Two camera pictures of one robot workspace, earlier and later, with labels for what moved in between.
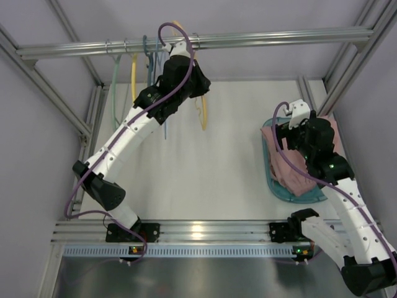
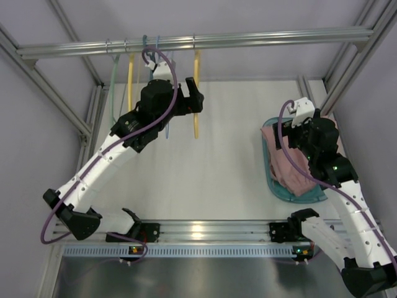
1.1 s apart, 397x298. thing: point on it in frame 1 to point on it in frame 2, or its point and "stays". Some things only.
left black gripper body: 200,82 to 192,99
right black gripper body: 291,136 stays
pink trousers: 298,184 stays
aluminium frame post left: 43,83 stays
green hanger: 117,61 stays
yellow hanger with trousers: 203,108 to 196,63
